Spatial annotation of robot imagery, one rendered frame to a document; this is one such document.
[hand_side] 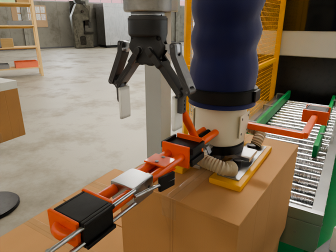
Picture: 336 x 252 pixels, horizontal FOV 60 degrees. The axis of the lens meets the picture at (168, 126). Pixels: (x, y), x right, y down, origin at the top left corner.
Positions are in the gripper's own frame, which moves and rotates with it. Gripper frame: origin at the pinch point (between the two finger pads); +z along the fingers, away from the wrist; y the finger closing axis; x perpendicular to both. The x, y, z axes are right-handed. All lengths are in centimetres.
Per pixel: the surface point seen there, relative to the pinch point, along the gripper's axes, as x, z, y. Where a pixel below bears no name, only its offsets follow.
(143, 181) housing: 4.9, 12.2, -1.7
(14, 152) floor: -110, 122, 275
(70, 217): 21.8, 11.4, 0.5
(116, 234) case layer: -26, 67, 39
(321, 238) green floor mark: -146, 121, -35
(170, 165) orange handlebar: -5.6, 13.2, -1.6
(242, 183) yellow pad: -26.6, 25.0, -13.1
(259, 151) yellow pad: -50, 24, -11
